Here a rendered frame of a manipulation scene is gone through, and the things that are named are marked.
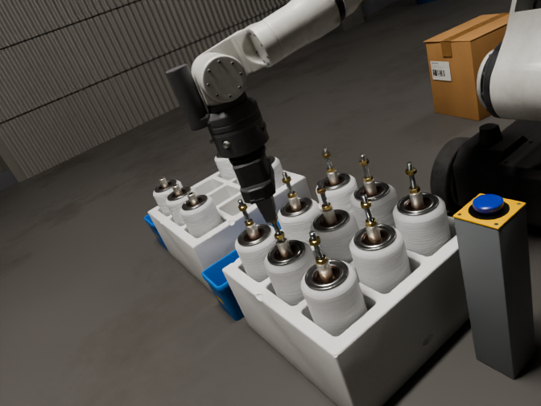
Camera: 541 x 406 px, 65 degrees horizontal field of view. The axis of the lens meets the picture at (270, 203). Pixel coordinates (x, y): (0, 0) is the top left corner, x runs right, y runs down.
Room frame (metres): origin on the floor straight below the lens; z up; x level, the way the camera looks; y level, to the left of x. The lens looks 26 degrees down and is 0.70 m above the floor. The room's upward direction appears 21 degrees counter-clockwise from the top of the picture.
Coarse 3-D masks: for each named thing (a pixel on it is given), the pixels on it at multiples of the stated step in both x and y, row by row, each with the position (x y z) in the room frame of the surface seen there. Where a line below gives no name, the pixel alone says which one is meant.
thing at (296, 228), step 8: (312, 200) 0.85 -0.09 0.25; (312, 208) 0.81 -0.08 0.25; (280, 216) 0.83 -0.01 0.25; (296, 216) 0.80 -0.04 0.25; (304, 216) 0.79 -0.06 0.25; (312, 216) 0.80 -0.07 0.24; (280, 224) 0.83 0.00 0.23; (288, 224) 0.80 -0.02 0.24; (296, 224) 0.79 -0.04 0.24; (304, 224) 0.79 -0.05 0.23; (288, 232) 0.81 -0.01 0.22; (296, 232) 0.80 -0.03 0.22; (304, 232) 0.79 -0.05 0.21; (304, 240) 0.79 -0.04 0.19
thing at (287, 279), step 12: (312, 252) 0.67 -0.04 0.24; (264, 264) 0.68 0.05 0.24; (288, 264) 0.64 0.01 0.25; (300, 264) 0.64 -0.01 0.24; (312, 264) 0.65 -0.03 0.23; (276, 276) 0.65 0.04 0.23; (288, 276) 0.64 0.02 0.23; (300, 276) 0.63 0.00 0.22; (276, 288) 0.66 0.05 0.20; (288, 288) 0.64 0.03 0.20; (300, 288) 0.63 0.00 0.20; (288, 300) 0.64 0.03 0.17; (300, 300) 0.63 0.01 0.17
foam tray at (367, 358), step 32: (448, 224) 0.68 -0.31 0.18; (416, 256) 0.62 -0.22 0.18; (448, 256) 0.59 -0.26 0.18; (256, 288) 0.71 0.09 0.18; (416, 288) 0.55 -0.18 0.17; (448, 288) 0.59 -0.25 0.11; (256, 320) 0.75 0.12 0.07; (288, 320) 0.59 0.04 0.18; (384, 320) 0.52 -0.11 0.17; (416, 320) 0.55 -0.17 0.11; (448, 320) 0.58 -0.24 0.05; (288, 352) 0.64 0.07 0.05; (320, 352) 0.51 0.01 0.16; (352, 352) 0.49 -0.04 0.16; (384, 352) 0.51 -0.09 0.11; (416, 352) 0.54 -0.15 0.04; (320, 384) 0.56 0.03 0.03; (352, 384) 0.48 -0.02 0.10; (384, 384) 0.50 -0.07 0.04
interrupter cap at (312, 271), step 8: (336, 264) 0.59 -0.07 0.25; (344, 264) 0.58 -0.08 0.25; (312, 272) 0.59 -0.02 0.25; (336, 272) 0.57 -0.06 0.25; (344, 272) 0.56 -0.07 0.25; (304, 280) 0.58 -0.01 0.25; (312, 280) 0.57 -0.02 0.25; (320, 280) 0.57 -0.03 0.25; (328, 280) 0.56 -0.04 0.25; (336, 280) 0.55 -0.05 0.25; (344, 280) 0.54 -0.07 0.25; (312, 288) 0.55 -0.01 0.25; (320, 288) 0.54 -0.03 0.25; (328, 288) 0.54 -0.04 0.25
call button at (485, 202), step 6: (480, 198) 0.51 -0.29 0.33; (486, 198) 0.51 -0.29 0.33; (492, 198) 0.50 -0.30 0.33; (498, 198) 0.50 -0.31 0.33; (474, 204) 0.50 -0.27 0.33; (480, 204) 0.50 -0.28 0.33; (486, 204) 0.49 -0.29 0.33; (492, 204) 0.49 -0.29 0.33; (498, 204) 0.48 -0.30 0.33; (480, 210) 0.49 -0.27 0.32; (486, 210) 0.49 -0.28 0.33; (492, 210) 0.48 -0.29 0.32; (498, 210) 0.49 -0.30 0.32
